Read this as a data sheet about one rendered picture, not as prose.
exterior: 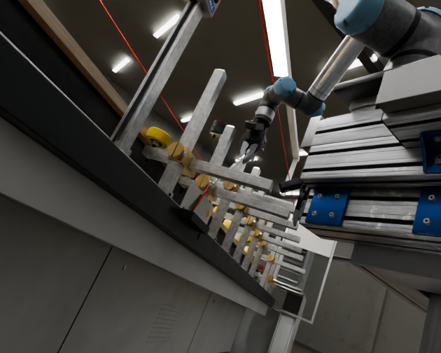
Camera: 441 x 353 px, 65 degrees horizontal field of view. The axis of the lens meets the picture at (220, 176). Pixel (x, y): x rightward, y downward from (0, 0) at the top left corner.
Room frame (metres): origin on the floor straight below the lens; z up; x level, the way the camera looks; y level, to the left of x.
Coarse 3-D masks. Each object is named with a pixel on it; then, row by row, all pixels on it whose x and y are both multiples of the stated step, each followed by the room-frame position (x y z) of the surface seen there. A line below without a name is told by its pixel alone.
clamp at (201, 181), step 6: (204, 174) 1.17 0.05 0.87; (198, 180) 1.17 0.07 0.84; (204, 180) 1.17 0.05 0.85; (210, 180) 1.18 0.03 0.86; (198, 186) 1.18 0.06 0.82; (204, 186) 1.17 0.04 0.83; (216, 186) 1.24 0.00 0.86; (210, 192) 1.21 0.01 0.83; (210, 198) 1.26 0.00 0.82; (216, 198) 1.28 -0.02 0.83
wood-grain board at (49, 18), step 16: (32, 0) 0.60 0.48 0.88; (32, 16) 0.64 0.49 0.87; (48, 16) 0.64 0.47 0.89; (48, 32) 0.68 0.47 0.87; (64, 32) 0.68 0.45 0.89; (64, 48) 0.72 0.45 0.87; (80, 48) 0.73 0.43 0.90; (80, 64) 0.76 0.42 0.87; (96, 80) 0.81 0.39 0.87; (112, 96) 0.88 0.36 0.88; (144, 128) 1.05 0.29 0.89
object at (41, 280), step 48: (0, 0) 0.58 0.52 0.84; (48, 48) 0.70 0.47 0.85; (96, 96) 0.87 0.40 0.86; (144, 144) 1.14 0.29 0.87; (0, 240) 0.86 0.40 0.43; (48, 240) 0.98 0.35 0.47; (96, 240) 1.15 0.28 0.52; (0, 288) 0.92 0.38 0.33; (48, 288) 1.06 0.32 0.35; (96, 288) 1.26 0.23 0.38; (144, 288) 1.56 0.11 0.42; (192, 288) 2.07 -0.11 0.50; (0, 336) 1.00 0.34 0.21; (48, 336) 1.16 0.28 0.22; (96, 336) 1.39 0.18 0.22; (144, 336) 1.75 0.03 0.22; (192, 336) 2.38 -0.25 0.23
